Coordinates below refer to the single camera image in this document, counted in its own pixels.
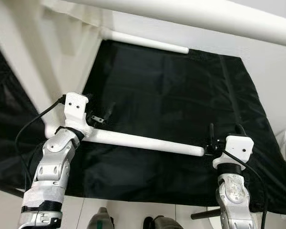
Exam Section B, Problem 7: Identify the white plastic table top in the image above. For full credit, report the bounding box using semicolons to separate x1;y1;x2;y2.
0;0;118;140

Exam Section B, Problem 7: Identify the black table cloth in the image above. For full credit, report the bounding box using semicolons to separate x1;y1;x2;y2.
0;38;286;216

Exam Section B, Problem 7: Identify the grey robot right leg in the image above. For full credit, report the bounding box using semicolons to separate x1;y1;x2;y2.
143;215;185;229

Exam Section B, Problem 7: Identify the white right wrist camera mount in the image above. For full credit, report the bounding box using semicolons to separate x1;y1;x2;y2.
212;135;255;171

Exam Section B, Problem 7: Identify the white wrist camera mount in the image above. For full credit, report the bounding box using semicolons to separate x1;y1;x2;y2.
212;135;255;171
62;92;94;137

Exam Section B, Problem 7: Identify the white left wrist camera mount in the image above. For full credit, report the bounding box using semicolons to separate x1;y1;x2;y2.
62;92;94;137

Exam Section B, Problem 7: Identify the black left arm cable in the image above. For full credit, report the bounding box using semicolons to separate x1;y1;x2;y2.
14;95;68;192

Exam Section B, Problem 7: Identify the black metal frame bar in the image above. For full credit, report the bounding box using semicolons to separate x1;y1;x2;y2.
190;207;221;220

